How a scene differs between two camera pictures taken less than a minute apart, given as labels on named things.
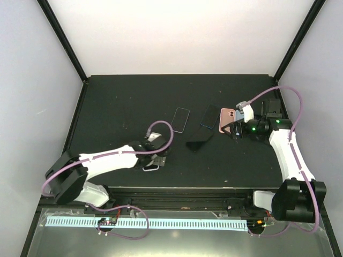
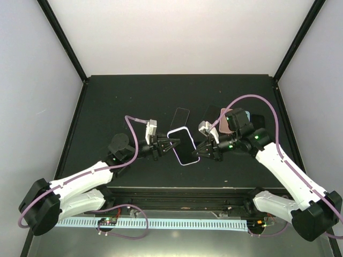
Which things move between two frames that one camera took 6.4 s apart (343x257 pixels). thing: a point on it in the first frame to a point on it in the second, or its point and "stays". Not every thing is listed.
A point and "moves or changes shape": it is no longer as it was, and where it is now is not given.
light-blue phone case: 239,115 moves or changes shape
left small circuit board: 108,221 stays
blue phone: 210,116 stays
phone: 179,119 stays
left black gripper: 160,160 to 156,145
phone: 150,167 to 185,150
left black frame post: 54,25 stays
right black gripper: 244,133 to 213,148
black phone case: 236,129 moves or changes shape
